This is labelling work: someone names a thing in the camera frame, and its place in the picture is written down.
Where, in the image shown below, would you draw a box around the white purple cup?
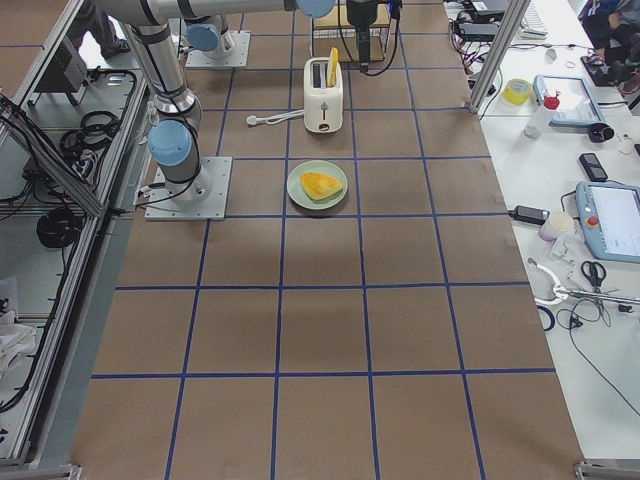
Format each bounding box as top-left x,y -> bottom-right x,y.
538,211 -> 575,242

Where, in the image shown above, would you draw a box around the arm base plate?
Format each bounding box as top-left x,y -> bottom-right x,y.
186,30 -> 251,70
144,157 -> 233,221

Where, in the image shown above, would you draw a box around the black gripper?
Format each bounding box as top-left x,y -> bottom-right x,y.
346,0 -> 379,70

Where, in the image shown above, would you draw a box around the yellow bread slice in toaster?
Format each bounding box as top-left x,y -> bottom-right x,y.
326,47 -> 339,88

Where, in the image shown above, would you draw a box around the green plate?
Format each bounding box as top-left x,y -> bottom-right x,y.
286,160 -> 348,210

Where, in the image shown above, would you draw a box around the black scissors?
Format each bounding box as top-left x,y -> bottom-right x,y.
580,260 -> 607,293

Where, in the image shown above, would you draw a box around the wire and wood shelf rack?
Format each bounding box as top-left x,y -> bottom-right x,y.
310,0 -> 392,63

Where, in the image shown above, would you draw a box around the white toaster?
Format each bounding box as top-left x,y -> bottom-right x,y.
303,57 -> 343,133

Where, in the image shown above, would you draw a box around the aluminium frame post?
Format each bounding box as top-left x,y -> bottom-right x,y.
467,0 -> 530,114

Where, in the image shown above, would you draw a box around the teach pendant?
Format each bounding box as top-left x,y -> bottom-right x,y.
533,75 -> 605,127
575,181 -> 639,264

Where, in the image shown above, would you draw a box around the upper teach pendant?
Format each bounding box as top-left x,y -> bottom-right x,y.
533,75 -> 605,127

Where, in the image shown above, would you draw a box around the person in background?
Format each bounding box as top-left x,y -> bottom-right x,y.
579,0 -> 639,95

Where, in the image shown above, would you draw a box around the white toaster power cable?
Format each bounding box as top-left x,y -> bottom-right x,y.
246,108 -> 307,127

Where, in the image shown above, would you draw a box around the black power adapter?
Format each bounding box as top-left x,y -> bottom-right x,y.
508,205 -> 550,225

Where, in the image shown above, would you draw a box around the triangular bread on plate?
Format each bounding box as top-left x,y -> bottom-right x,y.
299,171 -> 343,201

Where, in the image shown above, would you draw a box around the lower teach pendant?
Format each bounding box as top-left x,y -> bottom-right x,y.
575,181 -> 639,264

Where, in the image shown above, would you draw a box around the yellow tape roll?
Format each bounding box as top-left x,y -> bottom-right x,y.
502,78 -> 533,105

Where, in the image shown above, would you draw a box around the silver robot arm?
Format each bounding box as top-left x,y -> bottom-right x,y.
178,1 -> 396,72
98,1 -> 334,207

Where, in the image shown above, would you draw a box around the white squeeze bottle red cap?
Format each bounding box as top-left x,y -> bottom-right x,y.
523,92 -> 560,139

